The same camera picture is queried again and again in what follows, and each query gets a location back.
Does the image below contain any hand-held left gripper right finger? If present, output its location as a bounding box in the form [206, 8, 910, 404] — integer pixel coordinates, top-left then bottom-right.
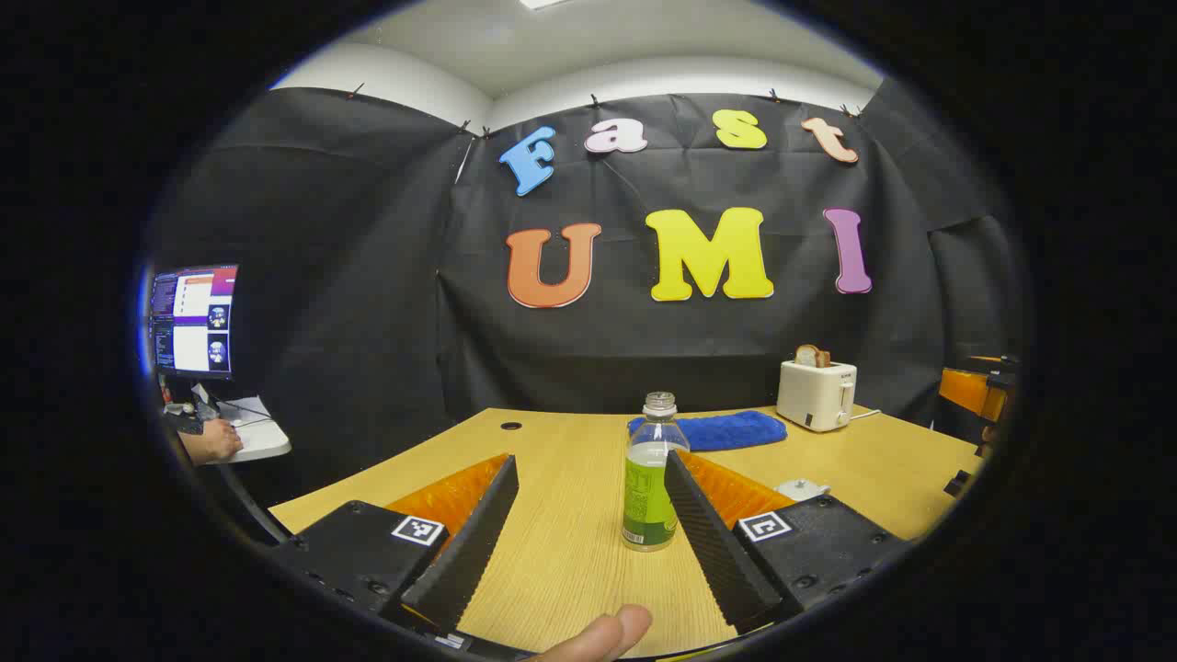
[662, 449, 913, 635]

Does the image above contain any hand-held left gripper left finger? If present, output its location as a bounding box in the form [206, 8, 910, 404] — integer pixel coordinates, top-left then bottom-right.
[271, 452, 520, 640]

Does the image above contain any clear green-label water bottle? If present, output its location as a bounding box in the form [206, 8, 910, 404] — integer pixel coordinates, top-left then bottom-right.
[622, 392, 691, 553]

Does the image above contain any blue towel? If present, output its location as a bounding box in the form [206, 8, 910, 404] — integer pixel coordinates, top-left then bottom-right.
[628, 410, 789, 453]

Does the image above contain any white toaster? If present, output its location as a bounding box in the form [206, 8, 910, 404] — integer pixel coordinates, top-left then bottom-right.
[776, 359, 858, 433]

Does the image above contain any white side table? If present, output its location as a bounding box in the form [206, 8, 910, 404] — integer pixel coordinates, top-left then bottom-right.
[189, 395, 293, 465]

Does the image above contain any black backdrop cloth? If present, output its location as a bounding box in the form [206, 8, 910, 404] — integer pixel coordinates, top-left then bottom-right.
[138, 78, 1026, 516]

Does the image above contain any computer monitor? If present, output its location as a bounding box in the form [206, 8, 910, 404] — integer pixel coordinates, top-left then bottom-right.
[147, 264, 240, 380]

